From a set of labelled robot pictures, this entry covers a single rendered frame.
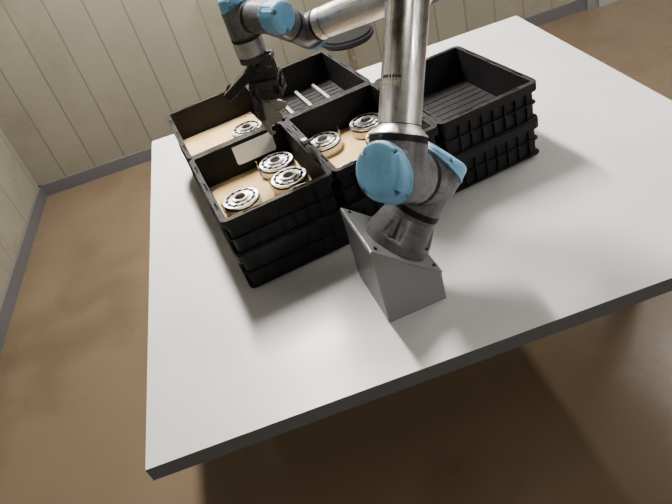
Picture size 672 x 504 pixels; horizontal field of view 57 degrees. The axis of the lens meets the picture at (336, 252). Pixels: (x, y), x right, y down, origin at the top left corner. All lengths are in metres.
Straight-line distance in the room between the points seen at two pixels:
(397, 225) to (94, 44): 2.99
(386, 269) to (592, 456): 0.95
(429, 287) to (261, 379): 0.42
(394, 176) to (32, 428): 2.01
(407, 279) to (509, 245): 0.31
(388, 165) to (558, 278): 0.50
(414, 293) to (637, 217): 0.57
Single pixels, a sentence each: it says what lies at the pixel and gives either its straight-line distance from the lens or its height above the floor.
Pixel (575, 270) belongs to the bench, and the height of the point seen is 0.70.
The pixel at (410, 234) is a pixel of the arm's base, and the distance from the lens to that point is 1.32.
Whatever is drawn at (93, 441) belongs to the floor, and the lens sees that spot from 2.56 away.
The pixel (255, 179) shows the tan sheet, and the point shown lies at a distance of 1.82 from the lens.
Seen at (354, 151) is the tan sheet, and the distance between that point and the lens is 1.79.
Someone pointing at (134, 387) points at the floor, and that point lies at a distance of 2.64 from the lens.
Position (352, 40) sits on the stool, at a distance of 3.48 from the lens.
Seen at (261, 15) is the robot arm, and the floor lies 1.30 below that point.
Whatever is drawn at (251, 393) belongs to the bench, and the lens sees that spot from 1.38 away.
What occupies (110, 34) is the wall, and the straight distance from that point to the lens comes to 4.03.
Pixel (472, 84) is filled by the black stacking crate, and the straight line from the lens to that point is 2.02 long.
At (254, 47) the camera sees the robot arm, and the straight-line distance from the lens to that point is 1.60.
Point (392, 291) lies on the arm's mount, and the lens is 1.35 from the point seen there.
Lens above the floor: 1.69
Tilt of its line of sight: 37 degrees down
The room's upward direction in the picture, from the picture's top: 18 degrees counter-clockwise
